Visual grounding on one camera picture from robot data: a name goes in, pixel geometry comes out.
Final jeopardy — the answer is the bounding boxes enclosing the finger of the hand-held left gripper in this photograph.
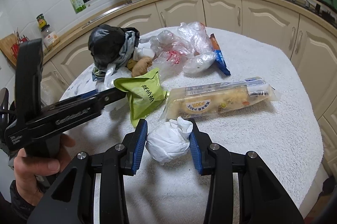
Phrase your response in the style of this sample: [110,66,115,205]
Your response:
[79,87,128,115]

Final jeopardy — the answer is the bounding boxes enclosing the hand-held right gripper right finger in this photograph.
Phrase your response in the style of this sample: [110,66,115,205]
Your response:
[188,119,310,224]

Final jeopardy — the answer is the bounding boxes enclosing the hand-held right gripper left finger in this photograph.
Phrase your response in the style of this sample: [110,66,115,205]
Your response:
[28,119,148,224]

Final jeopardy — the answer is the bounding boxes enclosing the white paper ball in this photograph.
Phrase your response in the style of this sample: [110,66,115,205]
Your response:
[145,117,194,165]

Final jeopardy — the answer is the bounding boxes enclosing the green snack packet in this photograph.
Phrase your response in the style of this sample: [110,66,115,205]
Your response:
[114,68,169,128]

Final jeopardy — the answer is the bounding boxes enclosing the brown paper lump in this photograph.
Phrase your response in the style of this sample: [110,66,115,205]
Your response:
[131,57,154,78]

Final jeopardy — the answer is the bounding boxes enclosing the black plastic bag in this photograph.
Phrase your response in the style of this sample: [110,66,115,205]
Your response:
[88,25,127,69]

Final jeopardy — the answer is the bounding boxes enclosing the red printed clear plastic bag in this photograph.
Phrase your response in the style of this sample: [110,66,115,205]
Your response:
[150,31,197,67]

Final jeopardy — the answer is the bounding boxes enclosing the person's left forearm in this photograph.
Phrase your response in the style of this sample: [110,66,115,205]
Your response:
[0,179,44,224]

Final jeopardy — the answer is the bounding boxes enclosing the person's left hand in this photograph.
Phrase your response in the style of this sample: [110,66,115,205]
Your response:
[14,135,75,205]

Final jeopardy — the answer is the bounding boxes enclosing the crumpled clear plastic film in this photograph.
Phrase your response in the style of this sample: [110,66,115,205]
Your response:
[92,64,118,93]

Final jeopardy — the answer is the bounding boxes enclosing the wooden cutting board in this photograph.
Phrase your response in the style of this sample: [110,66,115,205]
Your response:
[0,33,21,67]

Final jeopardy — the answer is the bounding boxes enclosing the red chili bunch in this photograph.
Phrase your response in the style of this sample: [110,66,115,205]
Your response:
[12,34,29,54]

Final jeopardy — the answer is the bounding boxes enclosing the clear jar orange label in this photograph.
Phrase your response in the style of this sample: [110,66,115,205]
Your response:
[41,25,60,50]

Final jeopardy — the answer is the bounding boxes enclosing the green lidded sauce jar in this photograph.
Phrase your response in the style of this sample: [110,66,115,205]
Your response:
[36,13,48,30]

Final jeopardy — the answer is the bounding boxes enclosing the small white bottle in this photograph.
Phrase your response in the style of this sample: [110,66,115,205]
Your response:
[133,46,156,60]

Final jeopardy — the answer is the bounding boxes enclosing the long clear food package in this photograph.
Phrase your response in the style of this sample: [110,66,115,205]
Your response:
[159,76,282,122]

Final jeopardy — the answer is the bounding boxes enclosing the grey plastic bag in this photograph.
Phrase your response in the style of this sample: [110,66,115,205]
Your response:
[113,27,141,69]

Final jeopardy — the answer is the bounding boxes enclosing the green dish soap bottle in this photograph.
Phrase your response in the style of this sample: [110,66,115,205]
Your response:
[72,0,86,14]

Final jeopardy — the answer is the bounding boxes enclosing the cream lower kitchen cabinets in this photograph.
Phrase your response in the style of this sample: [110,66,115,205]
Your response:
[39,0,337,135]

